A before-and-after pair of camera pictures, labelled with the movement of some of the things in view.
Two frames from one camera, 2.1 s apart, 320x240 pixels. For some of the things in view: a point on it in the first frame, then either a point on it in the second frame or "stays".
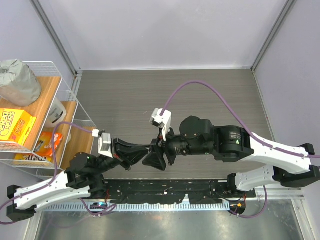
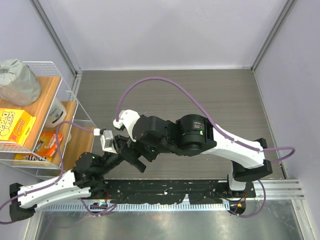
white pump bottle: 57,114 stays
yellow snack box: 15,125 stays
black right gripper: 155,159 → 150,157
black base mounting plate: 198,191 stays
